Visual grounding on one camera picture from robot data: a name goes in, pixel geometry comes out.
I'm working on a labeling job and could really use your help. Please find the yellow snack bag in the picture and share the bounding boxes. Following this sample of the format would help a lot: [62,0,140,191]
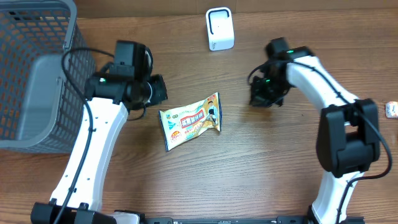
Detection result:
[159,92,223,152]

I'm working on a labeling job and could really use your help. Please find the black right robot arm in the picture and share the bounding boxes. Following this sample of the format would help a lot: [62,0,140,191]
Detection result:
[248,37,380,223]

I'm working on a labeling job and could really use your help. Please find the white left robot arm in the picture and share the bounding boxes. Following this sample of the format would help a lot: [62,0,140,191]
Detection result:
[30,40,168,223]

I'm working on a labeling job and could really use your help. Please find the white barcode scanner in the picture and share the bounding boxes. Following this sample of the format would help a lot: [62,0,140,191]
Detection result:
[205,7,234,51]

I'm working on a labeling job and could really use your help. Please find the grey plastic basket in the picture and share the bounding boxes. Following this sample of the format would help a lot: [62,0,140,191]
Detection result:
[1,1,95,153]

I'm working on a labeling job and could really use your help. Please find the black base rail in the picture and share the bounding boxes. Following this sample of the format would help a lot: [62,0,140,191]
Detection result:
[139,216,365,224]

